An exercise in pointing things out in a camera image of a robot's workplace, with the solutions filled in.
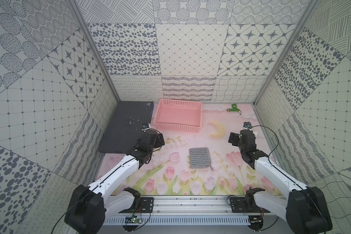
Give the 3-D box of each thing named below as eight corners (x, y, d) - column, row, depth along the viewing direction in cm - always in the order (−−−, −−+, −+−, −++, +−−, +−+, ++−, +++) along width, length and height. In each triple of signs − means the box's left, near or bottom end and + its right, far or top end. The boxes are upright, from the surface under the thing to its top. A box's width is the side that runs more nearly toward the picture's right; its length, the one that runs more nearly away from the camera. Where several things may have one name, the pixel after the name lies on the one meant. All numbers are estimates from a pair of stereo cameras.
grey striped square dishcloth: (189, 170, 88) (190, 168, 86) (189, 149, 97) (189, 147, 95) (212, 170, 88) (213, 168, 86) (209, 149, 97) (210, 147, 95)
